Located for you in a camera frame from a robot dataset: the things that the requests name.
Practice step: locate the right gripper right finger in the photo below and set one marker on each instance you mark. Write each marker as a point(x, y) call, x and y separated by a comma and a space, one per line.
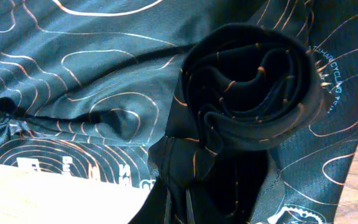
point(189, 208)

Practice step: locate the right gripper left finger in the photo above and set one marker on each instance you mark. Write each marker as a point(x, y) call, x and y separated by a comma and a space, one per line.
point(167, 219)

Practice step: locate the black orange patterned jersey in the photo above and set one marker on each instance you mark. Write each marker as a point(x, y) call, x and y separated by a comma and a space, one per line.
point(252, 105)

